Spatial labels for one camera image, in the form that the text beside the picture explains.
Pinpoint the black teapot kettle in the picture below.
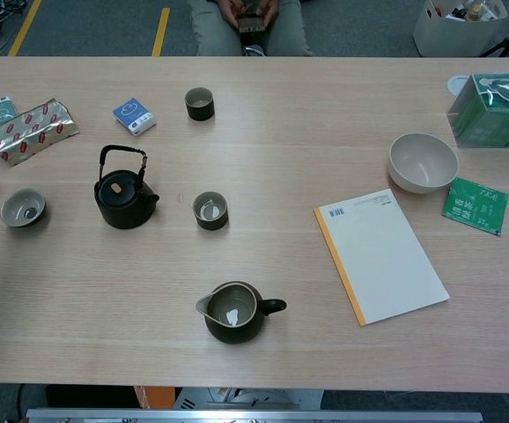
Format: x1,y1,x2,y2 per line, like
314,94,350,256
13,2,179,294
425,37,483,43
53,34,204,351
93,145,160,230

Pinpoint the white storage bin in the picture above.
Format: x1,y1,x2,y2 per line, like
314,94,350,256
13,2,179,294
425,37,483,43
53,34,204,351
412,0,509,57

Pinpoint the green tea sachet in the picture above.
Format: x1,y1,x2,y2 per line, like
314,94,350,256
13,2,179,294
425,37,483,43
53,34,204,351
441,176,509,237

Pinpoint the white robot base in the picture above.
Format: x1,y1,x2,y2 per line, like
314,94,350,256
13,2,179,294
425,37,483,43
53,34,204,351
173,387,325,411

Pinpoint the dark cylindrical teacup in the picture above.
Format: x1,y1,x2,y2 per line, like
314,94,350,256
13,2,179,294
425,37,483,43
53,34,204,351
184,86,216,122
192,190,230,232

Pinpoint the white notebook yellow spine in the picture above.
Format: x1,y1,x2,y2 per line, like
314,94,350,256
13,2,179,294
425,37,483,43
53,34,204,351
313,189,451,328

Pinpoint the dark phone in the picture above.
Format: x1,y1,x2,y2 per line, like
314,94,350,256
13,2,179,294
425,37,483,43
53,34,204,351
235,12,269,33

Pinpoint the seated person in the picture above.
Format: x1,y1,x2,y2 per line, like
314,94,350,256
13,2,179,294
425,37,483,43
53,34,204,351
187,0,315,57

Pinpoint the green tissue box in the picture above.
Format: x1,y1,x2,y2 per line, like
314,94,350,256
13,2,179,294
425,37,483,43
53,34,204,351
446,72,509,149

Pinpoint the dark pitcher with handle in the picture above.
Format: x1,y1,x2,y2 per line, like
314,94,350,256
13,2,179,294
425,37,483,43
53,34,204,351
195,281,288,345

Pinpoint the white round table grommet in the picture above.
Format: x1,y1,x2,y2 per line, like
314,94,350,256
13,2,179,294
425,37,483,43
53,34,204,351
446,74,474,95

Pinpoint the small grey shallow cup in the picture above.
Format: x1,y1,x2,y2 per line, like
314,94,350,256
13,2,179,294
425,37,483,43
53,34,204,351
0,189,47,228

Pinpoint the large beige bowl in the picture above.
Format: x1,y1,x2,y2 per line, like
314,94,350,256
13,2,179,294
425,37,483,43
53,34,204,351
387,132,460,195

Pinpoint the aluminium rail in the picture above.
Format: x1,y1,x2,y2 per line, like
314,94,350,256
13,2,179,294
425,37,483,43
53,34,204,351
25,407,483,423

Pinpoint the gold foil bag red print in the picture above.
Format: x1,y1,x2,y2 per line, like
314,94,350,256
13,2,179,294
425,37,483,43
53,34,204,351
0,98,81,167

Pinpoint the blue tea bag packet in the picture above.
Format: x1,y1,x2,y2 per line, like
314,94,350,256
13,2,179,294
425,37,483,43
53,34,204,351
113,97,157,137

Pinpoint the orange panel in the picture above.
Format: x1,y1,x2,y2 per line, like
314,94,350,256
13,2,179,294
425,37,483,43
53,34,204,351
133,385,176,410

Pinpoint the white tea bag with tag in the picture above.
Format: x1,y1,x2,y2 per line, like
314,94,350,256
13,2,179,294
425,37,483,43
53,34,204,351
178,193,221,220

